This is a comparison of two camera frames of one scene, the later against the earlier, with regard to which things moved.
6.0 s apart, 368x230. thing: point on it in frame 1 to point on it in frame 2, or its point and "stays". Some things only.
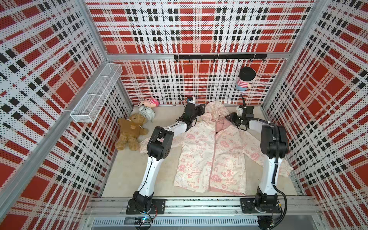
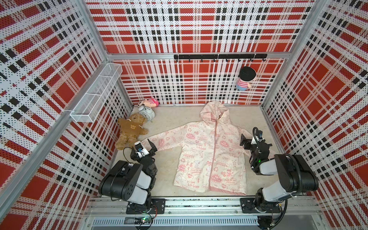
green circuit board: (143, 220) stays
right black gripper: (233, 116) to (243, 140)
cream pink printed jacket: (215, 153) stays
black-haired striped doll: (246, 74) stays
